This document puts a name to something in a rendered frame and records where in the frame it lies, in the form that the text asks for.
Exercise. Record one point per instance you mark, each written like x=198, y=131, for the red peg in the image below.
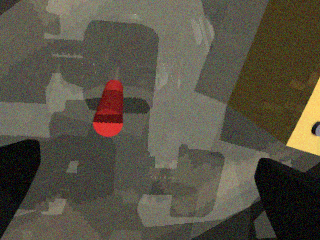
x=109, y=116

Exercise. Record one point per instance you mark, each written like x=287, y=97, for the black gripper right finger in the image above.
x=290, y=198

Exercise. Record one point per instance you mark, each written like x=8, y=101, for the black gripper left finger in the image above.
x=18, y=165

